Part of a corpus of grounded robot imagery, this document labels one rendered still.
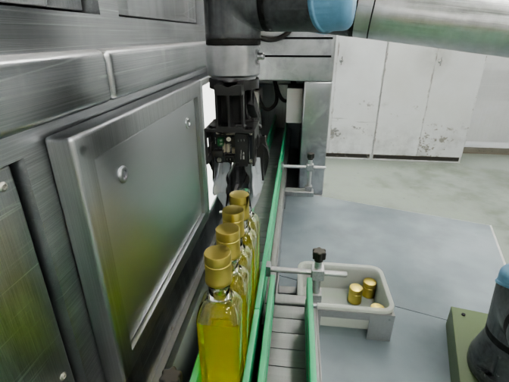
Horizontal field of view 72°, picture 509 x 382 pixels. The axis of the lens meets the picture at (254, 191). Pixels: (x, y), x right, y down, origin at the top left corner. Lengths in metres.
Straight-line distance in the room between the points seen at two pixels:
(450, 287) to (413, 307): 0.16
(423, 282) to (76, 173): 0.99
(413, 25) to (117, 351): 0.58
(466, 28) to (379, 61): 3.73
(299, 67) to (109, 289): 1.17
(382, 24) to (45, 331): 0.57
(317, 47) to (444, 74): 3.16
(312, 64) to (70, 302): 1.22
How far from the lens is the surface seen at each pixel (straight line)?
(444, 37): 0.58
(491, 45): 0.59
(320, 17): 0.46
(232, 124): 0.49
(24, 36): 0.39
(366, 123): 4.39
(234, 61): 0.48
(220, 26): 0.48
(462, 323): 0.97
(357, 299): 0.97
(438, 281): 1.18
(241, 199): 0.58
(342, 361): 0.88
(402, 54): 4.35
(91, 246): 0.42
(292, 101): 1.57
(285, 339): 0.72
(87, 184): 0.40
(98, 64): 0.44
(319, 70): 1.45
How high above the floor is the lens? 1.41
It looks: 24 degrees down
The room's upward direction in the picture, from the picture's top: straight up
